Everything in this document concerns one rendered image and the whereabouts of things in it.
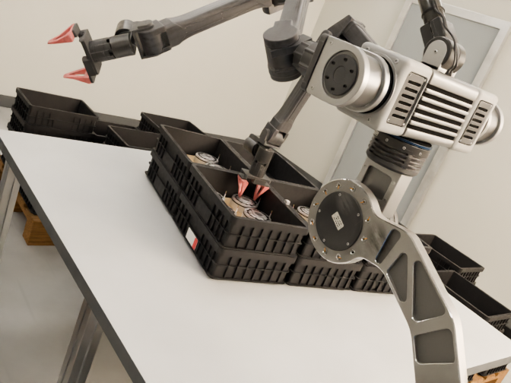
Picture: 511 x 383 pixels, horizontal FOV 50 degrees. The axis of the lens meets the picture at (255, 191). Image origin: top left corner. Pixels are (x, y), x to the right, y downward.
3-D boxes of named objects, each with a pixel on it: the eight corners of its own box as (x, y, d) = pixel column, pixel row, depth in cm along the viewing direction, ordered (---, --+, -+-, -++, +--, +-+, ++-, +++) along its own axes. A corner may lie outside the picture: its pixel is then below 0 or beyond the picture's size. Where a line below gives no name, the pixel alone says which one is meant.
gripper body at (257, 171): (239, 172, 198) (246, 153, 195) (263, 178, 202) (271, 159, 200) (245, 179, 192) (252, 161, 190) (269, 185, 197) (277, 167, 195)
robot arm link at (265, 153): (266, 148, 189) (277, 150, 193) (255, 140, 194) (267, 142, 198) (259, 166, 192) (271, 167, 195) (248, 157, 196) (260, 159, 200)
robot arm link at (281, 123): (332, 33, 173) (353, 45, 180) (322, 26, 176) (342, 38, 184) (262, 144, 188) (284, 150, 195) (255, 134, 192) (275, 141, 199)
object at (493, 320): (473, 381, 292) (515, 314, 278) (444, 390, 272) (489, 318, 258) (417, 333, 319) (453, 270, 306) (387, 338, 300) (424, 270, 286)
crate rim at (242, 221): (309, 235, 177) (312, 229, 177) (230, 224, 161) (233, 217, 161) (258, 182, 209) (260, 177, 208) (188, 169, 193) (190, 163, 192)
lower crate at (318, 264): (350, 293, 199) (365, 266, 196) (285, 288, 184) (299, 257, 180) (299, 237, 231) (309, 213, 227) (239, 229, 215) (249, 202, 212)
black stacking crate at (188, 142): (248, 204, 212) (258, 178, 208) (179, 192, 196) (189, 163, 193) (212, 163, 243) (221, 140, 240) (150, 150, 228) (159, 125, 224)
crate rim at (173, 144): (258, 182, 209) (260, 177, 208) (188, 169, 193) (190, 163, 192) (220, 144, 241) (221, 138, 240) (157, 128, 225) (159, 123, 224)
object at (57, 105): (64, 164, 350) (82, 99, 336) (79, 186, 330) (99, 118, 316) (-2, 157, 324) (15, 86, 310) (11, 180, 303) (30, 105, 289)
